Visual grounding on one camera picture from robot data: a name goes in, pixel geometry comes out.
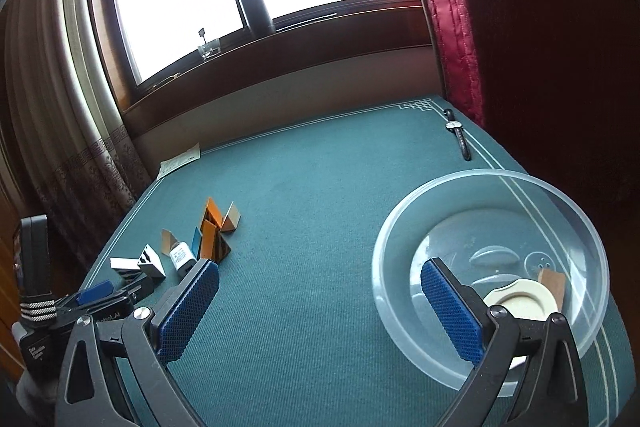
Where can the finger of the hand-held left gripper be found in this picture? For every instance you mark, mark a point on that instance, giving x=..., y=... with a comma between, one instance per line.
x=97, y=292
x=135, y=289

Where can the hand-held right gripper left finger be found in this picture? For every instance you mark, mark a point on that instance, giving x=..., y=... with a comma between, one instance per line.
x=192, y=307

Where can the beige patterned curtain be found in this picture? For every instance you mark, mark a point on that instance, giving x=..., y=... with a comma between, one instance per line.
x=65, y=107

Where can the pale wooden wedge block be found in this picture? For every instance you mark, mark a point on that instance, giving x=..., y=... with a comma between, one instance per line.
x=234, y=219

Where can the dark red curtain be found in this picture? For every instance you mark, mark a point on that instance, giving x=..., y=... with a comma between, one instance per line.
x=500, y=32

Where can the small orange wedge block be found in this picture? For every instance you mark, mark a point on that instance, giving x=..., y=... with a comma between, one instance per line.
x=210, y=212

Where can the white charger plug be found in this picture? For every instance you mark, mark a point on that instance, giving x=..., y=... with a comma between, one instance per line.
x=181, y=258

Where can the brown wooden block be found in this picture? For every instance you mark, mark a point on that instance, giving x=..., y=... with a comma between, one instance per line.
x=552, y=284

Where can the pale paper card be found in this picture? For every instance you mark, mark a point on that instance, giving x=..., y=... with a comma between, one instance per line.
x=180, y=159

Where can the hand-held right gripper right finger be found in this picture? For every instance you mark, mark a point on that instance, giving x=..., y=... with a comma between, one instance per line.
x=450, y=312

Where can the black bottle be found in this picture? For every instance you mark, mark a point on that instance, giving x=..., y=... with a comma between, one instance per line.
x=253, y=7

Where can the grey-blue faced wedge block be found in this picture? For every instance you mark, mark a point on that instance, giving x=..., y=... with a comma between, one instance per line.
x=195, y=241

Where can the white round disc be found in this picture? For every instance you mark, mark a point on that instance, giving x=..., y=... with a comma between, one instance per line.
x=525, y=299

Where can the white black striped wedge block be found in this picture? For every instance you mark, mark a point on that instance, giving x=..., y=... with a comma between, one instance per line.
x=152, y=261

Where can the clear plastic basin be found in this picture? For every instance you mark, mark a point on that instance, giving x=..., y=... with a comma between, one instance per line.
x=400, y=217

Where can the tan wooden wedge block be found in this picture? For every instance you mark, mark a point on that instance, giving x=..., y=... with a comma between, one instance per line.
x=168, y=239

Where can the orange black striped wedge block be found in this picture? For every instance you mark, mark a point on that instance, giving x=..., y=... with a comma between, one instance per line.
x=215, y=247

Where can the small clear glass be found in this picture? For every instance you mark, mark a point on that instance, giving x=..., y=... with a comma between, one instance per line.
x=209, y=48

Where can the green table mat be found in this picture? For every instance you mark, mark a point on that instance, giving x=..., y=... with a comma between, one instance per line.
x=310, y=187

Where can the brown window frame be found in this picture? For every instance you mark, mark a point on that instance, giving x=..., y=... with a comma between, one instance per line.
x=165, y=97

